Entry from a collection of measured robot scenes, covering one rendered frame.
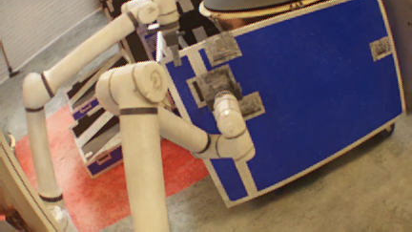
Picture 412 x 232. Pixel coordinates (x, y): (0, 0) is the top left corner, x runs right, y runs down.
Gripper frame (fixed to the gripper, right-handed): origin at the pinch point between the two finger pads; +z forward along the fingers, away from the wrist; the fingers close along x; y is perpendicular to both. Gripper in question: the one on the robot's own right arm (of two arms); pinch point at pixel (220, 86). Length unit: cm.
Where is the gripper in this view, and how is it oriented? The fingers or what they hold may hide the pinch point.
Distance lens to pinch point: 225.1
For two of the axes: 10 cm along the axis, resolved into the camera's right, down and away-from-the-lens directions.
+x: -9.2, 3.7, 0.9
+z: -0.7, -4.1, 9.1
